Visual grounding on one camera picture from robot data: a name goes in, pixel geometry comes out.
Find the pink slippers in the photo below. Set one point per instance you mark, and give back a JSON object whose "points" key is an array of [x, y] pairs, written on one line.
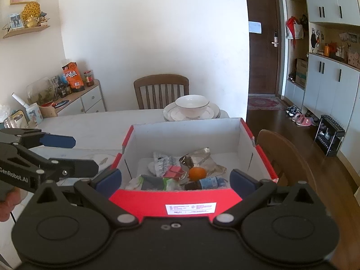
{"points": [[303, 120]]}

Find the golden ornament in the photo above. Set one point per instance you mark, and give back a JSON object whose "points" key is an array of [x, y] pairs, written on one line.
{"points": [[31, 14]]}

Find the brown door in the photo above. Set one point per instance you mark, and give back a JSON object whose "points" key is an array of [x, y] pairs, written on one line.
{"points": [[263, 62]]}

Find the red-lidded sauce jar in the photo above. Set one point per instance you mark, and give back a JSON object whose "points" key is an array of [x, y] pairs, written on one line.
{"points": [[89, 79]]}

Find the red hanging bag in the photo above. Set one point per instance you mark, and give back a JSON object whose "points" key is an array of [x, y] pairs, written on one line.
{"points": [[294, 28]]}

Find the black hanging bag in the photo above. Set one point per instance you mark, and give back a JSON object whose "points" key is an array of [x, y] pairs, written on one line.
{"points": [[304, 19]]}

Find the small photo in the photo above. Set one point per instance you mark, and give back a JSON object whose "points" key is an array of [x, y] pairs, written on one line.
{"points": [[15, 21]]}

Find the black printed white packet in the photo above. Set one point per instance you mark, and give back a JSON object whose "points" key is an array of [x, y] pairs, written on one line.
{"points": [[166, 163]]}

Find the silver door lock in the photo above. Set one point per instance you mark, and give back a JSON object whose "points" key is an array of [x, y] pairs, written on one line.
{"points": [[275, 39]]}

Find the white bowl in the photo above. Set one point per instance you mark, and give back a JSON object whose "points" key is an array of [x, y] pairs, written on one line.
{"points": [[192, 107]]}

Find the red patterned rug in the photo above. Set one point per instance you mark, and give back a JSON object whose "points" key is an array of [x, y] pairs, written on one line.
{"points": [[267, 103]]}

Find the brown slatted wooden chair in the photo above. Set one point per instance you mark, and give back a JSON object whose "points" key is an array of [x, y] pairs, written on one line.
{"points": [[160, 90]]}

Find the wooden wall shelf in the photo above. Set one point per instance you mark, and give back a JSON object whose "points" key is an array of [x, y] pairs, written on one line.
{"points": [[26, 31]]}

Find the grey wall cupboard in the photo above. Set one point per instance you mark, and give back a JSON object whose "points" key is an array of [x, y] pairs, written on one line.
{"points": [[332, 76]]}

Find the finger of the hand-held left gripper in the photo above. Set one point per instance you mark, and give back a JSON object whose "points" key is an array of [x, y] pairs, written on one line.
{"points": [[57, 141], [73, 168]]}

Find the dark sneakers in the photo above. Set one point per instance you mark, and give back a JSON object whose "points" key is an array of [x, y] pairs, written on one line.
{"points": [[292, 109]]}

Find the orange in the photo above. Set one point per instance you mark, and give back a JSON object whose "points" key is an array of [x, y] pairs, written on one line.
{"points": [[197, 173]]}

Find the orange snack bag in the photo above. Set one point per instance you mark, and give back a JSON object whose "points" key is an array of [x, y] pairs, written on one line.
{"points": [[73, 77]]}

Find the round-backed wooden chair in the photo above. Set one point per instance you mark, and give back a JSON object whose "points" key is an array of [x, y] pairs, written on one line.
{"points": [[284, 160]]}

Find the red cardboard box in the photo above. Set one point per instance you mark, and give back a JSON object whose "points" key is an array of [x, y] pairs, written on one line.
{"points": [[182, 202]]}

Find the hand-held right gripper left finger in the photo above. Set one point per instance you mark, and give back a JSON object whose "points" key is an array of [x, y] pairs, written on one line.
{"points": [[108, 180]]}

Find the white sideboard cabinet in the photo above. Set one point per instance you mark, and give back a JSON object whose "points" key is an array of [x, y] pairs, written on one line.
{"points": [[90, 98]]}

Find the paper note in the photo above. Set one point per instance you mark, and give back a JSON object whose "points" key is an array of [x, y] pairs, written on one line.
{"points": [[254, 27]]}

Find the white printed mug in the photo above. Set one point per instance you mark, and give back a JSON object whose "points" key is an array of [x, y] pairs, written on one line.
{"points": [[35, 114]]}

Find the blue bottle black cap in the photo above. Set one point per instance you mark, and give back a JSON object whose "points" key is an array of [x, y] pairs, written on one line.
{"points": [[208, 182]]}

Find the blue round mat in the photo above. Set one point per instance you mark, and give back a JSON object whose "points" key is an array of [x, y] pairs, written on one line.
{"points": [[61, 103]]}

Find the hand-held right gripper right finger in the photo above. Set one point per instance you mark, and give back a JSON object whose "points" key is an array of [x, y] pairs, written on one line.
{"points": [[243, 181]]}

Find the black shoe rack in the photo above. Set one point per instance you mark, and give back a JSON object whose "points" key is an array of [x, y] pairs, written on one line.
{"points": [[330, 135]]}

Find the dark glass jar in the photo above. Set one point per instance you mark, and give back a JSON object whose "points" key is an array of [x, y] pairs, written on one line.
{"points": [[64, 90]]}

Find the orange bottle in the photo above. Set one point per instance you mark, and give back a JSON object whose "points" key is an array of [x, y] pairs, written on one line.
{"points": [[327, 50]]}

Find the red paper packet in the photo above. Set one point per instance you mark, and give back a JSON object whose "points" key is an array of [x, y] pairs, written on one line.
{"points": [[174, 172]]}

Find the clear plastic plant bag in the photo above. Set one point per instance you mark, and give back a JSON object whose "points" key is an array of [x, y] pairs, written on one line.
{"points": [[42, 90]]}

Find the person's left hand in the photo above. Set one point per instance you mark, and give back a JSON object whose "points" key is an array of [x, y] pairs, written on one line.
{"points": [[8, 205]]}

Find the tall glass bottle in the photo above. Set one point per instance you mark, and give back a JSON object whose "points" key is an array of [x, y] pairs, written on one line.
{"points": [[8, 122]]}

